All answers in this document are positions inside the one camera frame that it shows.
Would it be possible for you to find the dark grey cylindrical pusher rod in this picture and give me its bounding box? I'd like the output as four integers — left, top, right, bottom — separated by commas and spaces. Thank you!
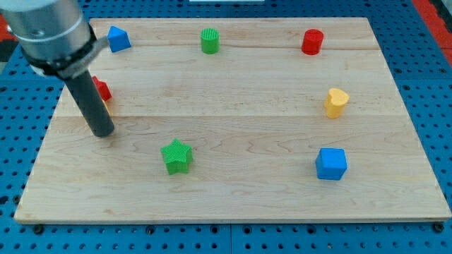
65, 71, 114, 137

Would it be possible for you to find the black clamp mount ring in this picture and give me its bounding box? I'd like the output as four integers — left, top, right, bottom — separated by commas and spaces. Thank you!
21, 25, 109, 79

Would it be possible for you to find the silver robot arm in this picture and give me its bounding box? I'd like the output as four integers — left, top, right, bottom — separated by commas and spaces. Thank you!
1, 0, 114, 137

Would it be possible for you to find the red star block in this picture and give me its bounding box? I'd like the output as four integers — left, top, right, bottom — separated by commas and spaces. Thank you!
92, 76, 112, 102

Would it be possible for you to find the green star block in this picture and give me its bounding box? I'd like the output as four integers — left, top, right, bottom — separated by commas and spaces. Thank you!
160, 139, 193, 175

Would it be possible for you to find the yellow block behind rod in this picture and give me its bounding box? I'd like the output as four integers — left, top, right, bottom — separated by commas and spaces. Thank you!
102, 101, 112, 116

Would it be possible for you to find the blue triangle block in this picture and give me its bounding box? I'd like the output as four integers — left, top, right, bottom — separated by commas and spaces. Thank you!
107, 26, 131, 53

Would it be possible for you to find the green cylinder block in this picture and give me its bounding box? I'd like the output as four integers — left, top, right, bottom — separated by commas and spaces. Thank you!
200, 28, 220, 54

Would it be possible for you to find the light wooden board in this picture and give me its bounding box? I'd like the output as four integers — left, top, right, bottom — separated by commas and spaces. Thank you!
15, 18, 451, 224

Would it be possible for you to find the red cylinder block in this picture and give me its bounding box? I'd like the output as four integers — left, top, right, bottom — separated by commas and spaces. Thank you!
301, 29, 324, 55

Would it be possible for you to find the yellow heart block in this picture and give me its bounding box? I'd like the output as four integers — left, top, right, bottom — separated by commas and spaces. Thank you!
323, 88, 350, 119

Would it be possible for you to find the blue cube block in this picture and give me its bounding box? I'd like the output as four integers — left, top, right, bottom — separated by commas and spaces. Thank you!
315, 147, 347, 181

